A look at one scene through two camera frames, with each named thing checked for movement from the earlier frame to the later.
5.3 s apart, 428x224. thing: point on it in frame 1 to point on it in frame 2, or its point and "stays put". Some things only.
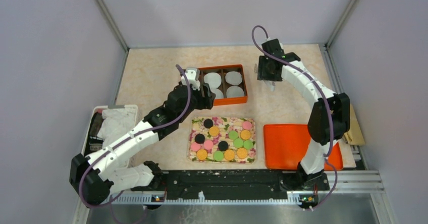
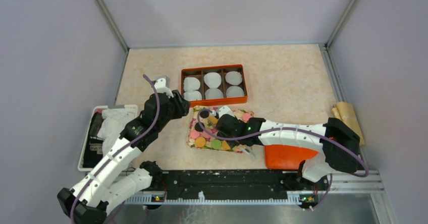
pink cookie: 195,147 to 195,134
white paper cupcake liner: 218,93 stays put
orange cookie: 229,155 to 225,147
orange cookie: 214,130 to 213,119
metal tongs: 271,84 to 248,150
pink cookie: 208,145 to 205,134
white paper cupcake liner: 234,91 stays put
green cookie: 218,156 to 216,144
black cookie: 200,138 to 198,127
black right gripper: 261,73 to 233,142
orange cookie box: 227,83 stays put
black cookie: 208,123 to 204,114
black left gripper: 206,102 to 182,106
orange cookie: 202,154 to 200,142
